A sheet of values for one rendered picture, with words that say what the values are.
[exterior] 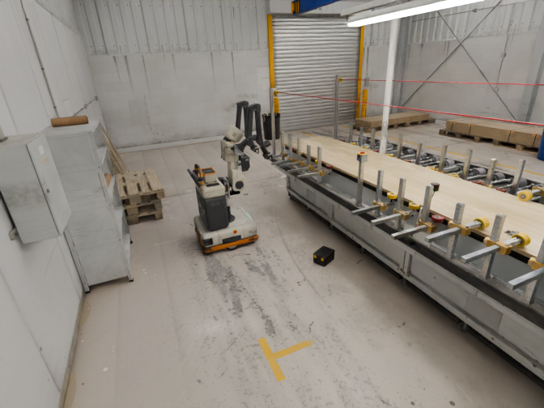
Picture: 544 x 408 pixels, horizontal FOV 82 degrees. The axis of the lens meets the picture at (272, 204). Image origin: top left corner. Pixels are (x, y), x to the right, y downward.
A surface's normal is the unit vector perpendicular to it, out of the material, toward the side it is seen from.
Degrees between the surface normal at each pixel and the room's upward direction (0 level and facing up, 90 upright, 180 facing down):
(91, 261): 90
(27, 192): 90
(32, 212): 90
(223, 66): 90
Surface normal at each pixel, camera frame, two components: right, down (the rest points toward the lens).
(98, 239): 0.39, 0.36
